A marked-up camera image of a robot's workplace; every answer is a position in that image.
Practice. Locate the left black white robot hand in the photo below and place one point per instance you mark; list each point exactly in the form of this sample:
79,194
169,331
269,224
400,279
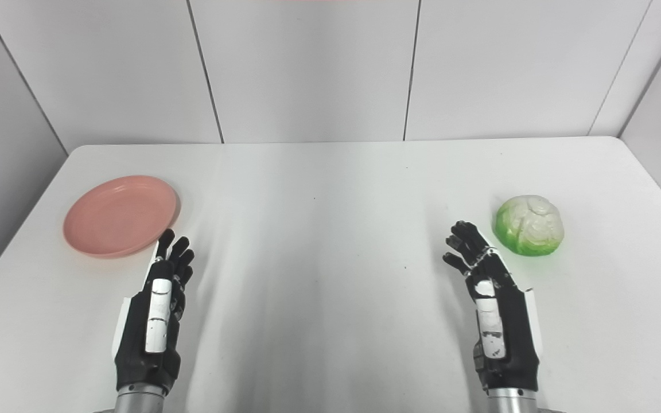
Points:
152,321

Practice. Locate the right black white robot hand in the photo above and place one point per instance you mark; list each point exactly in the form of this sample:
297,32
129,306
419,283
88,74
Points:
502,321

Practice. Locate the green white cabbage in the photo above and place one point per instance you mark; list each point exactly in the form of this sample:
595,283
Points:
529,225

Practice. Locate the pink round plate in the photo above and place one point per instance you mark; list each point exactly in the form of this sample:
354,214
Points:
119,216

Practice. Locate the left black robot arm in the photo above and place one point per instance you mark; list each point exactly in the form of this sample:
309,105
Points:
138,400

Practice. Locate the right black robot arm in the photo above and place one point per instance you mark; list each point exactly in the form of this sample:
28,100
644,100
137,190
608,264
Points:
513,401

